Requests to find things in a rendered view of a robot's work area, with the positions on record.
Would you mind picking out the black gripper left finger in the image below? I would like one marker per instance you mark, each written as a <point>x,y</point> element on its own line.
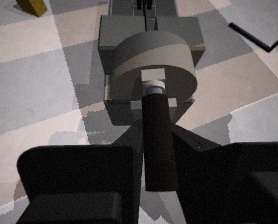
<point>115,167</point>

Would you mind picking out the small brass block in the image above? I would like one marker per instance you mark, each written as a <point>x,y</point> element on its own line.
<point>34,7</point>

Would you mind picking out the black l-shaped bar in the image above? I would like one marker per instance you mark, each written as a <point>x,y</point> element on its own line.
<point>252,38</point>

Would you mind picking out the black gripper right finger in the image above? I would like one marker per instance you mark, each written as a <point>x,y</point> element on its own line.
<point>210,175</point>

